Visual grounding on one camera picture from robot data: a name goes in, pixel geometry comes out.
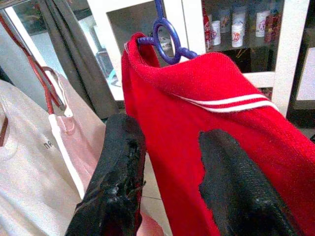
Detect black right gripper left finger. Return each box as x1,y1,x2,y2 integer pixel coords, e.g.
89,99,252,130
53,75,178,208
65,114,148,236

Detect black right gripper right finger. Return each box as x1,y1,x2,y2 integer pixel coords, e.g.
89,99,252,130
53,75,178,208
198,129,299,236

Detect red knit sweater white stripes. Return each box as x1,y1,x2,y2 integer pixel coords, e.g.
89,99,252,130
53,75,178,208
121,31,315,236

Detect dark red clothes hanger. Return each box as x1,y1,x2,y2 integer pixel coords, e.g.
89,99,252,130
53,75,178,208
0,14,67,116

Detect blue plastic clothes hanger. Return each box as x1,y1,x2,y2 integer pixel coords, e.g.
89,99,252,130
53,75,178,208
136,0,199,66

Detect pink and white garment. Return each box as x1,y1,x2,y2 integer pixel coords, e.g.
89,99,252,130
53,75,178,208
0,66,106,236

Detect grey curtain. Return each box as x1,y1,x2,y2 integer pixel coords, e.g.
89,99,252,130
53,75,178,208
39,0,120,120

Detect white glass display cabinet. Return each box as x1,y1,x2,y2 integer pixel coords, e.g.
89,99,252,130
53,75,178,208
86,0,315,118

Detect white printed cup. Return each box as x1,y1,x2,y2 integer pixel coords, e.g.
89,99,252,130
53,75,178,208
231,23,244,48
255,11,270,38
211,20,221,46

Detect red cola bottle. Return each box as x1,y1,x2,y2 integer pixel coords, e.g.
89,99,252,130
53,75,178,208
202,12,213,51

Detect red printed can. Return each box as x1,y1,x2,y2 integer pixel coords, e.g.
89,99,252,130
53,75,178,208
264,12,282,44

